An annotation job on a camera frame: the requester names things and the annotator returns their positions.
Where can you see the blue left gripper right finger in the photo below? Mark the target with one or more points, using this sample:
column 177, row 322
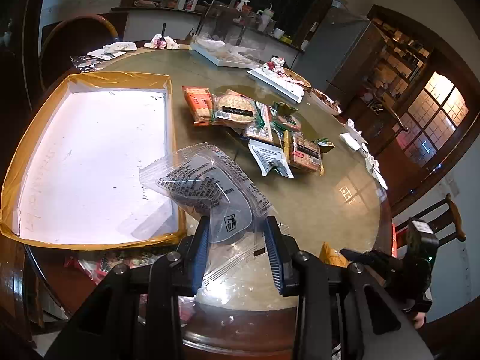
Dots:
column 281, row 250

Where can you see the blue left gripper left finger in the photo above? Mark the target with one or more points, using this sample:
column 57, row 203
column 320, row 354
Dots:
column 199, row 253

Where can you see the clear plastic snack bag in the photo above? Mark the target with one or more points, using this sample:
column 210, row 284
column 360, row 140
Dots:
column 204, row 181

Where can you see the white silver snack packet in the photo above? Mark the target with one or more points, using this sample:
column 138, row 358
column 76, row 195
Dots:
column 270, row 157

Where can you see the brown biscuit pack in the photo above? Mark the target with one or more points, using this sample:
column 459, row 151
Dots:
column 302, row 154

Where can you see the round cookie pack green label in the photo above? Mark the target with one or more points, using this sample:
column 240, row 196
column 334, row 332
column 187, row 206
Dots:
column 283, row 116

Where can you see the round cracker pack black label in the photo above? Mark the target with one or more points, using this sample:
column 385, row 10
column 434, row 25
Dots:
column 233, row 110

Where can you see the orange soda cracker pack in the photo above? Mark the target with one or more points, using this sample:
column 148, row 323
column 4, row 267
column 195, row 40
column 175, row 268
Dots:
column 199, row 101

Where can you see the red striped cracker pack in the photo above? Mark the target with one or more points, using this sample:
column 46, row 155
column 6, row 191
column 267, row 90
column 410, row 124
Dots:
column 261, row 129

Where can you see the yellow snack packet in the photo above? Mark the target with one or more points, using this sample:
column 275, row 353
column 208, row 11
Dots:
column 331, row 256

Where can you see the wooden chair right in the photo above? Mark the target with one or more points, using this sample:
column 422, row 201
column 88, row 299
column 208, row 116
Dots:
column 451, row 216

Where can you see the small green snack packet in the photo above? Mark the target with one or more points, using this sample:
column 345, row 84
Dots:
column 325, row 145

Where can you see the gold lazy susan turntable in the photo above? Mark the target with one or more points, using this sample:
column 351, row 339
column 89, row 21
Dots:
column 306, row 112

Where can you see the white napkins table edge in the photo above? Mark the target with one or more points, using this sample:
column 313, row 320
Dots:
column 355, row 142

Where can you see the gold cardboard tray box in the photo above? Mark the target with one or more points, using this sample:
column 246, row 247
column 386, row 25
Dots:
column 73, row 182

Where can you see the white plate with food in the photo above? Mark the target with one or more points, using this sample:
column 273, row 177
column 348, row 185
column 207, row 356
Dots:
column 324, row 102

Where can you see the white tray with red items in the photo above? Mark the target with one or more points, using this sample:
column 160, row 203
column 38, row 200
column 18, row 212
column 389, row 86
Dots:
column 276, row 74

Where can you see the wooden cabinet with shelves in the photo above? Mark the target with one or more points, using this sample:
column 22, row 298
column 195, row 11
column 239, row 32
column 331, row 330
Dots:
column 378, row 71

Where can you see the white tray with wrappers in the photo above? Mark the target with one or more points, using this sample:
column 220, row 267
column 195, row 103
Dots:
column 227, row 55

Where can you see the crumpled red white tissue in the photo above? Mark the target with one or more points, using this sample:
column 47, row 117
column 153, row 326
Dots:
column 160, row 42

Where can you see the white spray bottle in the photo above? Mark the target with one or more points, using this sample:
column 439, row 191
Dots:
column 243, row 6

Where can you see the dark round-back chair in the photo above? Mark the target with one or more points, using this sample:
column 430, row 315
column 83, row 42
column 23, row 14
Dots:
column 72, row 38

